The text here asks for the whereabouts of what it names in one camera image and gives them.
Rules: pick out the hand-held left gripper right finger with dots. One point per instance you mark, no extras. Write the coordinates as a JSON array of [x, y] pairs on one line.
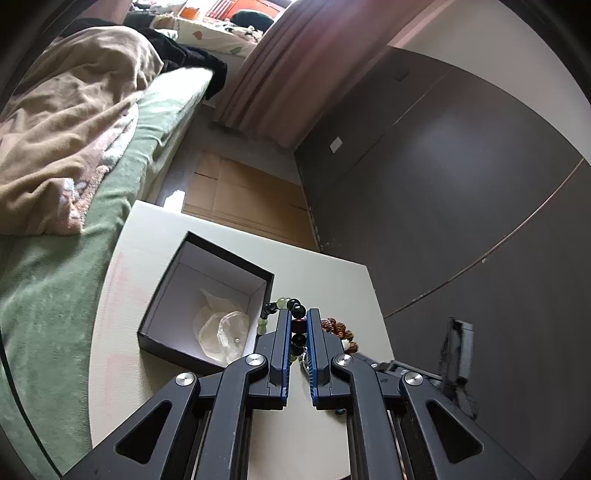
[[315, 350]]

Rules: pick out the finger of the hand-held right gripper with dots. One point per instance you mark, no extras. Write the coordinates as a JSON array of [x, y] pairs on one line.
[[369, 361]]

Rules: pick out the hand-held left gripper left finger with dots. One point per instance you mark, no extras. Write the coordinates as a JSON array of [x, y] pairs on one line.
[[284, 350]]

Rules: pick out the black jewelry box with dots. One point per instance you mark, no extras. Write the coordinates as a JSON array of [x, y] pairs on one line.
[[159, 344]]

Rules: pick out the clear plastic bag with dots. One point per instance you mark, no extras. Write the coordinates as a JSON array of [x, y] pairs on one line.
[[217, 332]]

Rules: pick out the flattened cardboard sheet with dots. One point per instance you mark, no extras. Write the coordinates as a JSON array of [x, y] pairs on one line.
[[244, 194]]

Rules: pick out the white paper scrap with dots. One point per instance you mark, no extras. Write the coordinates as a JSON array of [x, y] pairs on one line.
[[174, 199]]

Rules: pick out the bed with green sheet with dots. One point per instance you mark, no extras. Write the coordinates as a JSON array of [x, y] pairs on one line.
[[46, 300]]

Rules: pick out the pink curtain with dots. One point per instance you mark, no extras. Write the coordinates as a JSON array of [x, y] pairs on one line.
[[300, 69]]

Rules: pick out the black clothing pile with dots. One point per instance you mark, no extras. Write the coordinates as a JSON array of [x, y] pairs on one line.
[[194, 57]]

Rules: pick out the tan blanket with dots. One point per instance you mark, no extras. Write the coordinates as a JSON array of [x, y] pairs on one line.
[[69, 115]]

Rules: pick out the white floral bedding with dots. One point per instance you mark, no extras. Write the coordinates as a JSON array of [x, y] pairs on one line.
[[217, 39]]

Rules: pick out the dark green cushion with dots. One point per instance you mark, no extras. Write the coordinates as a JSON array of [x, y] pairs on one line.
[[251, 18]]

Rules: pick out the orange box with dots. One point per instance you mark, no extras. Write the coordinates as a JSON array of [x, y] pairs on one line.
[[190, 11]]

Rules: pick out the white wall socket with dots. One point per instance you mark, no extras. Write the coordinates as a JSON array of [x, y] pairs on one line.
[[336, 145]]

